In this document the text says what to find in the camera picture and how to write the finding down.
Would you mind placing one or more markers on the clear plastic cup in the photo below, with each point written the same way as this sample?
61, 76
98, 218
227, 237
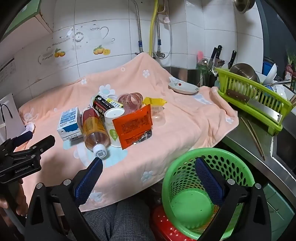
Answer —
158, 115

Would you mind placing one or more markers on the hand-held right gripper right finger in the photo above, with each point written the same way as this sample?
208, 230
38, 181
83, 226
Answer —
209, 183

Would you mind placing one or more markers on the wooden chopstick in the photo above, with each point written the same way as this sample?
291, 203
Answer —
255, 137
252, 138

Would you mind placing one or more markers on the pink brush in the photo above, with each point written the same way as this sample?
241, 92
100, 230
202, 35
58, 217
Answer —
200, 55

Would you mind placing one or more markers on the black and yellow box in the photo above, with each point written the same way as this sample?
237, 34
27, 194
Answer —
104, 103

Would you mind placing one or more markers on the teal cabinet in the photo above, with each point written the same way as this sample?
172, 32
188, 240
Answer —
277, 208

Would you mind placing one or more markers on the orange snack packet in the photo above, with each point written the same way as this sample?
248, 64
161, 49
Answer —
131, 126

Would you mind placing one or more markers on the plastic bottle with orange label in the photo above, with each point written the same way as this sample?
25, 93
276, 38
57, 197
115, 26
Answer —
92, 129

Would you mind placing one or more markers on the metal faucet pipe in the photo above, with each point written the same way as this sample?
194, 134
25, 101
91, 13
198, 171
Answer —
158, 34

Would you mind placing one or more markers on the red plastic stool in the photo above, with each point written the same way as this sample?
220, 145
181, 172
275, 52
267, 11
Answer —
161, 224

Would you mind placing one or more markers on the hanging steel pan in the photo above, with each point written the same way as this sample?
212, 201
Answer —
242, 5

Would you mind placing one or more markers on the green box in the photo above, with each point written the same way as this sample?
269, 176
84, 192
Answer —
20, 14

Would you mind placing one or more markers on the white lidded paper cup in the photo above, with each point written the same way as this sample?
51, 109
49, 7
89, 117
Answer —
108, 125

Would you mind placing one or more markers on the red translucent plastic cup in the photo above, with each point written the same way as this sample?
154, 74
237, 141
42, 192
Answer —
130, 100

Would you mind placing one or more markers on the steel sink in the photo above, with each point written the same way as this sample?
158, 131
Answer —
285, 148

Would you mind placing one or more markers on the person's left hand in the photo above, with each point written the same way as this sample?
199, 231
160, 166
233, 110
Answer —
22, 199

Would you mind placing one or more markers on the metal ladle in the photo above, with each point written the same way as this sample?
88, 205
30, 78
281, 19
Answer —
204, 62

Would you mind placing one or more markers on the white and blue milk carton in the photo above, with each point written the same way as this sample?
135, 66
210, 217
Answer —
68, 120

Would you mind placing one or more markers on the white board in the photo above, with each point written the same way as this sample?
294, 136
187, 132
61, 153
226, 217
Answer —
13, 109

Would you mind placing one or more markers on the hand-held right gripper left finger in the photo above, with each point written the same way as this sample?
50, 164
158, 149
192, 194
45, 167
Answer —
89, 180

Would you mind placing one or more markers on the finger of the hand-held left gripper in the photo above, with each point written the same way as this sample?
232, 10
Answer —
23, 137
42, 144

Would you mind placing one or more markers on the white bowl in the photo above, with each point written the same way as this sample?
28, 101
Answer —
271, 73

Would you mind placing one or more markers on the yellow plastic wrapper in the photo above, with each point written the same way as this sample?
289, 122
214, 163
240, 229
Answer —
153, 101

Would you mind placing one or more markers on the green plastic dish rack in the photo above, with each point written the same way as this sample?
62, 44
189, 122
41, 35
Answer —
225, 76

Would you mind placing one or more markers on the white crumpled tissue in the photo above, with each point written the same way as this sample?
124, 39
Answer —
29, 127

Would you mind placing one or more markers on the person's grey plaid trousers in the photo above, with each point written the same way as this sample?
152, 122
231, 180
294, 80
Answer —
120, 222

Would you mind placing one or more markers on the blue plastic container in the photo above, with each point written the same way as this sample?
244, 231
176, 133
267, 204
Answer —
267, 63

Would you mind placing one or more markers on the peach flower-print towel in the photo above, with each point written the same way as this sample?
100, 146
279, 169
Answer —
173, 129

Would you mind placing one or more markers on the bundle of wooden chopsticks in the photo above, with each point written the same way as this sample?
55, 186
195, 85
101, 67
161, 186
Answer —
293, 99

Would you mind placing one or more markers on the white ceramic plate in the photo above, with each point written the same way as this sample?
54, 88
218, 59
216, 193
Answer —
182, 87

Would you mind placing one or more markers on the metal water pipe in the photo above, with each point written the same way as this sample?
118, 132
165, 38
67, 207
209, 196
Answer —
138, 27

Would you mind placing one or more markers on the green plastic basket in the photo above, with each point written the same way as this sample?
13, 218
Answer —
189, 208

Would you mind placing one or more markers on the green glass utensil jar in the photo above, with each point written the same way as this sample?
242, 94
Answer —
204, 76

